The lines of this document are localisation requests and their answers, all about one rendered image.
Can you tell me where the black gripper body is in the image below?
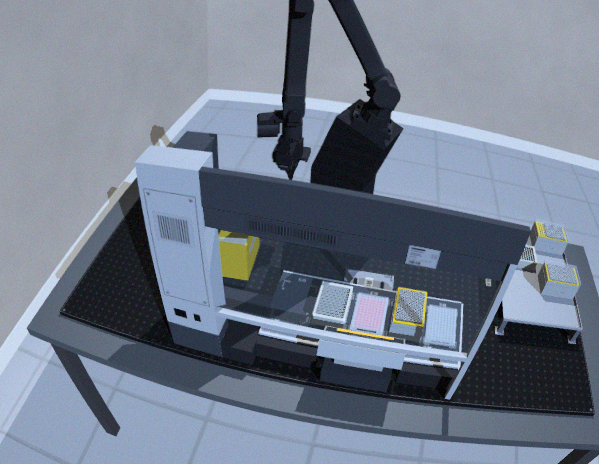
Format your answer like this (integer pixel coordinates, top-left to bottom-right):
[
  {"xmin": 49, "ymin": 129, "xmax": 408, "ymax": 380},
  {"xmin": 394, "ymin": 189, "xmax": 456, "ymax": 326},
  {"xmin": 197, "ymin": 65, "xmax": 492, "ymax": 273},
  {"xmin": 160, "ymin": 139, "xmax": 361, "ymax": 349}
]
[{"xmin": 272, "ymin": 136, "xmax": 311, "ymax": 165}]

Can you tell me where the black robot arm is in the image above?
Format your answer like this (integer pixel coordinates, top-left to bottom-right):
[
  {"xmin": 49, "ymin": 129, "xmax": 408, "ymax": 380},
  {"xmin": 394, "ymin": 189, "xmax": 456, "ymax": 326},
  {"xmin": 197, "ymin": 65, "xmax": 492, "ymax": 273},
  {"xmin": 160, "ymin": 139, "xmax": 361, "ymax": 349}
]
[{"xmin": 257, "ymin": 0, "xmax": 401, "ymax": 171}]

